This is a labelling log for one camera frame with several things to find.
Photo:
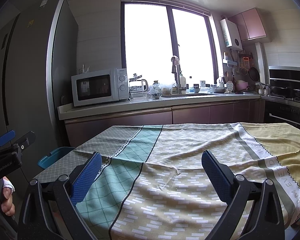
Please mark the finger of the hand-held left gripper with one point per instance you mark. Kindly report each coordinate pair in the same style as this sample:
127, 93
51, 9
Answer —
6, 138
25, 140

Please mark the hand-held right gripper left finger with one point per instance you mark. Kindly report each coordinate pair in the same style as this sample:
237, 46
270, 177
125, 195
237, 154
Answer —
87, 177

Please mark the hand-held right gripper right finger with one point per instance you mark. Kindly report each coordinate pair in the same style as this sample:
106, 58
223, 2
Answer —
215, 175

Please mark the teal plastic bin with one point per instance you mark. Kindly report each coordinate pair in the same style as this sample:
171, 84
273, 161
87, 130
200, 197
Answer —
50, 158

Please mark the person's left hand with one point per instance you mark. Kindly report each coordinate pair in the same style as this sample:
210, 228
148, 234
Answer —
8, 202

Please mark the patterned tablecloth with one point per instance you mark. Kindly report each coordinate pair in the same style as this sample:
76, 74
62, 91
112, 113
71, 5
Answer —
177, 167

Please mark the round grey disc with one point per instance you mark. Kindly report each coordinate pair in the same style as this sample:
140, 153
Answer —
62, 100

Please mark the grey refrigerator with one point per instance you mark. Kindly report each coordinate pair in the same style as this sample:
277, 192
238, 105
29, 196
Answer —
27, 80

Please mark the brown base cabinets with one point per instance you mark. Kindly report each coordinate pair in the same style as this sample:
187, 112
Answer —
190, 113

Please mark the kitchen sink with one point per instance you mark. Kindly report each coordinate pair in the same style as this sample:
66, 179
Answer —
190, 95

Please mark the white microwave oven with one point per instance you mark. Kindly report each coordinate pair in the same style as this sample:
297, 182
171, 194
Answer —
97, 87

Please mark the black built-in oven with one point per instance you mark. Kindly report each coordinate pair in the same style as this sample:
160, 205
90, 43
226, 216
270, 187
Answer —
282, 115

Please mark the light kitchen countertop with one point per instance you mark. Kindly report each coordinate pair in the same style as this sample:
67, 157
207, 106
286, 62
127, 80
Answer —
140, 103

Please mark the white cup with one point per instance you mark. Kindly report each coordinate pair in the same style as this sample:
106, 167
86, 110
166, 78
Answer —
202, 84

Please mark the small white ornament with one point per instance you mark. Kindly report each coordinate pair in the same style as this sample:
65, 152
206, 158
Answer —
84, 69

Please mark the pink pot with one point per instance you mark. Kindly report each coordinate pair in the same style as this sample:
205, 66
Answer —
242, 86

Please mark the clear glass container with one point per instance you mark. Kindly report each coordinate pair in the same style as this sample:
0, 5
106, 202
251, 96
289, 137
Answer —
139, 94

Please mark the small steel pot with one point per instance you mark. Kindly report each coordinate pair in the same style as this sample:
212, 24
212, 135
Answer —
262, 89

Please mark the blue patterned bowl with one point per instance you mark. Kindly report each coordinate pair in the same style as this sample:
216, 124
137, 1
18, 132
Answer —
156, 95

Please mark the white plastic bags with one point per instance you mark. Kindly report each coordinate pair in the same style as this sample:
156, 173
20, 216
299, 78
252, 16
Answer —
167, 87

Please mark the white soap bottle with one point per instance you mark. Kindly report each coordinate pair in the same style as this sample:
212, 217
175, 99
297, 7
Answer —
182, 80

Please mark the steel kitchen faucet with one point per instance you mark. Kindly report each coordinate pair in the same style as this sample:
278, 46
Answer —
177, 80

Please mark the black wok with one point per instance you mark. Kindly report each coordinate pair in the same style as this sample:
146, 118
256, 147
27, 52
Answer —
281, 92

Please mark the hanging metal strainer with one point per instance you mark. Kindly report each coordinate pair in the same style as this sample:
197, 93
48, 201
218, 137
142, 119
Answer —
244, 71

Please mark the glass jar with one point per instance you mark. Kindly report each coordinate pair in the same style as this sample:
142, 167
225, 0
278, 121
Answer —
156, 84

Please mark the hanging black frying pan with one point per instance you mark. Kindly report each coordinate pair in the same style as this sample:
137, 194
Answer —
253, 73

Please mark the orange grater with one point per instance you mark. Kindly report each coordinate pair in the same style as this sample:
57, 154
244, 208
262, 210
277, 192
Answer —
245, 62

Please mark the white vertical pipe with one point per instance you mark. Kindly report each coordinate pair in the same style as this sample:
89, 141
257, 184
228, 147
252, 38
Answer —
260, 65

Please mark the black range hood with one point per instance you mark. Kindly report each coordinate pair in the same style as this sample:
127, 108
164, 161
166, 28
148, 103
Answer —
290, 76

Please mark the white water heater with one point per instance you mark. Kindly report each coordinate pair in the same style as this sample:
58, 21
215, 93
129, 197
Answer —
231, 35

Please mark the kitchen window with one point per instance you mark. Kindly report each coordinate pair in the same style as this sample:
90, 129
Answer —
147, 42

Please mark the white wall rack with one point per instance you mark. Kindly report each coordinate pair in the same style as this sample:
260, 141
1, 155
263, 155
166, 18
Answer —
229, 62

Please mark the pink wall cabinet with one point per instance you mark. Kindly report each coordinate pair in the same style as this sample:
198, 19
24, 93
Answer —
250, 25

